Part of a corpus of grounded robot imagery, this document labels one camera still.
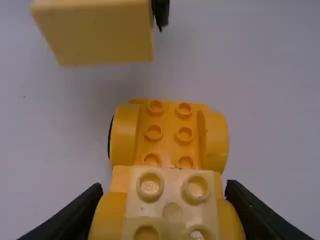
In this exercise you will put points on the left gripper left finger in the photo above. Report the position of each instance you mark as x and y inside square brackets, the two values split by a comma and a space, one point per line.
[75, 215]

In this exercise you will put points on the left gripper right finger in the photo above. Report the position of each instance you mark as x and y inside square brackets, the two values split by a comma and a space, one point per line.
[260, 217]

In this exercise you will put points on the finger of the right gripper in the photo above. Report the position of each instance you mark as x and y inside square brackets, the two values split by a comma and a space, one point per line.
[161, 12]

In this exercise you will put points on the yellow toy brick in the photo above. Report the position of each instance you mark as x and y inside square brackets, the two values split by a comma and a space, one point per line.
[95, 32]

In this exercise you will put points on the yellow toy car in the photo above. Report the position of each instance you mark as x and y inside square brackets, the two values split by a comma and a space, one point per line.
[170, 140]

